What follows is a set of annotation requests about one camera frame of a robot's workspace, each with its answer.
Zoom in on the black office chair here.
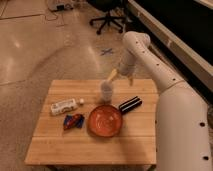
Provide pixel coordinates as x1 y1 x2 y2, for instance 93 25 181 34
86 0 125 35

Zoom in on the blue red snack packet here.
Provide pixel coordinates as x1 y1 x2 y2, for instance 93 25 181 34
63 114 85 130

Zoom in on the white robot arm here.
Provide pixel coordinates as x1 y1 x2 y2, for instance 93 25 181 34
107 31 213 171

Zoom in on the wooden table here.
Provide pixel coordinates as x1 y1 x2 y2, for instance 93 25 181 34
25 79 158 166

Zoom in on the black striped case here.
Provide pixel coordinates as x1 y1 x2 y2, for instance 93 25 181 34
118 96 142 115

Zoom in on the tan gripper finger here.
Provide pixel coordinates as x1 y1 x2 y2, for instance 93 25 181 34
107 69 118 82
128 76 134 86

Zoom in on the orange ceramic bowl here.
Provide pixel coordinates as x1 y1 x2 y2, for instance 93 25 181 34
87 105 123 137

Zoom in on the power strip with cables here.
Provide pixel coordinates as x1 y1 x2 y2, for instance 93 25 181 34
44 0 84 14

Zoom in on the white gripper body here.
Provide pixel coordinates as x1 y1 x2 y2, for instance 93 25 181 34
118 50 136 76

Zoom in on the white plastic bottle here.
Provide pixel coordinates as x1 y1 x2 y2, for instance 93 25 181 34
50 98 84 116

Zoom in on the long dark workbench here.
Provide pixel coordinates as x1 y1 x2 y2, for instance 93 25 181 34
127 0 213 92

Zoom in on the white ceramic cup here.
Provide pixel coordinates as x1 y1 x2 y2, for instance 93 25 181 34
100 80 113 102

